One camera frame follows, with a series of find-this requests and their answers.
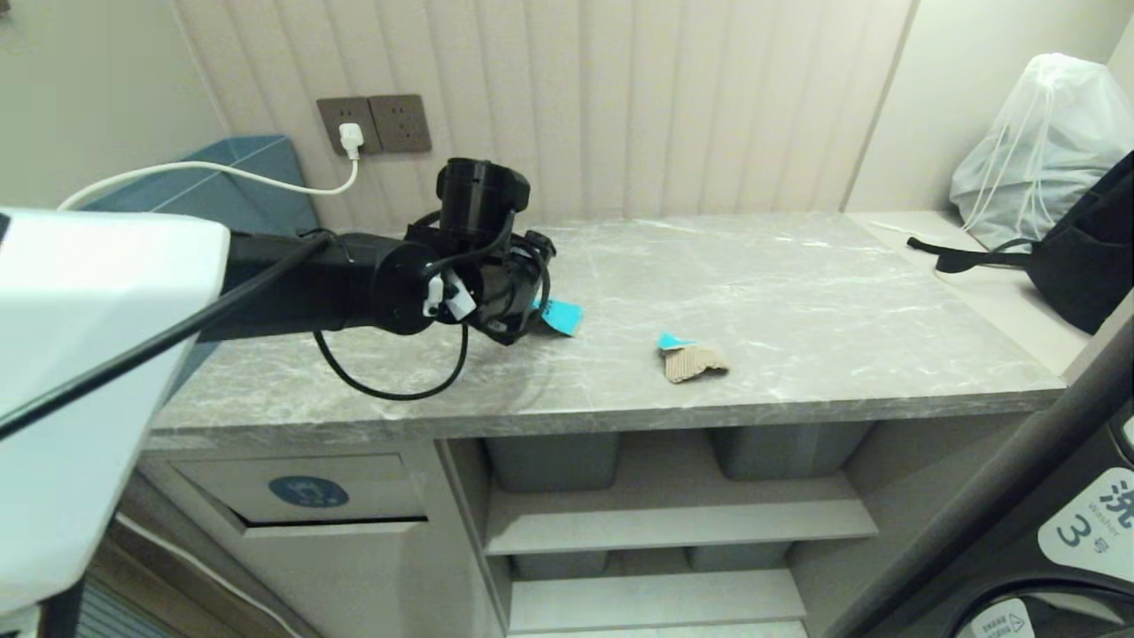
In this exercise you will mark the blue paper trash piece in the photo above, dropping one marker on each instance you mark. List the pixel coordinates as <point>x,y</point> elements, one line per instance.
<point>562,315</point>

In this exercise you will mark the trash bin flap door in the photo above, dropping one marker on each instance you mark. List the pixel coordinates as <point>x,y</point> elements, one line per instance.
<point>301,489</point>

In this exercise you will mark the grey counter cabinet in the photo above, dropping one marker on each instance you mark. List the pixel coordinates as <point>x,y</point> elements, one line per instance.
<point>399,576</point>

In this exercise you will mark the white power plug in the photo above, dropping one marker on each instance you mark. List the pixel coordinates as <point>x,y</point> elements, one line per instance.
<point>351,138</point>

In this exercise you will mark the crumpled cardboard trash piece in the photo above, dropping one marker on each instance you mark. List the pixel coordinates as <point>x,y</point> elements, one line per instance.
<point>694,361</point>

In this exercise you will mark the grey wall socket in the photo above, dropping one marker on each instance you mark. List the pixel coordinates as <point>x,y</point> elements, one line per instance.
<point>400,122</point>
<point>345,115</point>

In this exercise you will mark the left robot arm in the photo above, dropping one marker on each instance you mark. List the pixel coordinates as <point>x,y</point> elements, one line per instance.
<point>97,354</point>

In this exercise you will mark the dark washing machine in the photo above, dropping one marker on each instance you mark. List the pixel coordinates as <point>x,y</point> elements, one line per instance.
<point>1045,532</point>

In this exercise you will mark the black bag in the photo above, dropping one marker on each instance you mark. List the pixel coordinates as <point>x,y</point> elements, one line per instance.
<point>1085,266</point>

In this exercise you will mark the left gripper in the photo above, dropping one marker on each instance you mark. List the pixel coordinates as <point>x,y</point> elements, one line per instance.
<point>514,297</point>

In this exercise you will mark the grey storage bin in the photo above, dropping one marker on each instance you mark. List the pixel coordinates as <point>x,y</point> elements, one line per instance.
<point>551,461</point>
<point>558,564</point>
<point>784,450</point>
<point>737,556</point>

